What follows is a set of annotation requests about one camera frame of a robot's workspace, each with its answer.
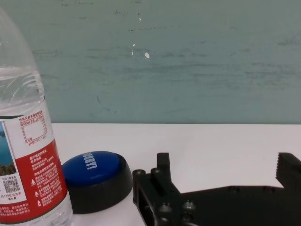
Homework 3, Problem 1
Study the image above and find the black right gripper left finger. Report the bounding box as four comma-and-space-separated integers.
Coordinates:
132, 152, 196, 226

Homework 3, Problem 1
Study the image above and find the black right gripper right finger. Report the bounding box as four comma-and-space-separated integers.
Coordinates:
274, 152, 301, 190

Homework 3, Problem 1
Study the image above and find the blue push button black base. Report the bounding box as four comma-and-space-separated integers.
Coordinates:
62, 150, 135, 215

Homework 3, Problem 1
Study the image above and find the clear water bottle red cap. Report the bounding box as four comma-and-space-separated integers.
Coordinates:
0, 6, 74, 226

